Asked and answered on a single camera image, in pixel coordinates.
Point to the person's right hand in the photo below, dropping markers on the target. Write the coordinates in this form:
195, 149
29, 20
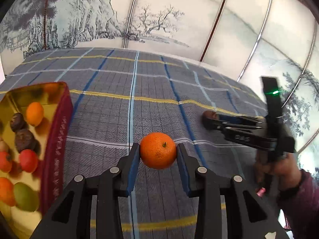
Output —
286, 170

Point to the brown longan fruit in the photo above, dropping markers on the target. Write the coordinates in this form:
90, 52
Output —
4, 147

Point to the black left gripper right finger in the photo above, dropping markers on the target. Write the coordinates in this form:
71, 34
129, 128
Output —
247, 215

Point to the landscape painted folding screen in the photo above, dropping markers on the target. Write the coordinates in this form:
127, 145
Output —
242, 39

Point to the red tomato in box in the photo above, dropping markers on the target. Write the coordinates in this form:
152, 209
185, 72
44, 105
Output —
5, 162

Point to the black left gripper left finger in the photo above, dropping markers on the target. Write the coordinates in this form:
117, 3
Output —
70, 215

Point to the green mango in box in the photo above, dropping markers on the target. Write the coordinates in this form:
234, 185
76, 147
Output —
26, 198

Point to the orange tangerine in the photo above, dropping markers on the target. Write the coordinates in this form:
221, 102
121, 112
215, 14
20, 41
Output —
158, 150
7, 192

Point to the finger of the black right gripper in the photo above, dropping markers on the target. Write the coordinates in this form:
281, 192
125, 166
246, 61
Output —
236, 131
223, 120

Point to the dark mangosteen in box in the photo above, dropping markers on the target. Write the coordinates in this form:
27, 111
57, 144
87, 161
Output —
24, 139
17, 122

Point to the grey plaid tablecloth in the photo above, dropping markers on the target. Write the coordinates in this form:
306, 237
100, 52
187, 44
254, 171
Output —
120, 96

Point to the maroon right sleeve forearm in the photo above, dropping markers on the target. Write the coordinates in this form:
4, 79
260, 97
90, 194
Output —
300, 206

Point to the orange tangerine in box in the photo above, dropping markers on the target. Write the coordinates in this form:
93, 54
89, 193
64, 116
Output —
7, 192

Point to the red gold tin box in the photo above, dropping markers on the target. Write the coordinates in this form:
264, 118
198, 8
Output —
51, 135

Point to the dark mangosteen in box front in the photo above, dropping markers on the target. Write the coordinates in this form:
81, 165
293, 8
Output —
24, 139

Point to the red tomato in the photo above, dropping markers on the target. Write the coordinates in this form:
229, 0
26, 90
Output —
5, 162
28, 160

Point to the orange kumquat in box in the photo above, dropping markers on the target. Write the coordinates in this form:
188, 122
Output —
34, 114

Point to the dark mangosteen in box back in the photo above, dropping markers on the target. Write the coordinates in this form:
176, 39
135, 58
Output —
17, 122

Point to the dark brown mangosteen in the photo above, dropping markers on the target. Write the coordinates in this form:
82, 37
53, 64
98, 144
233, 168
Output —
210, 115

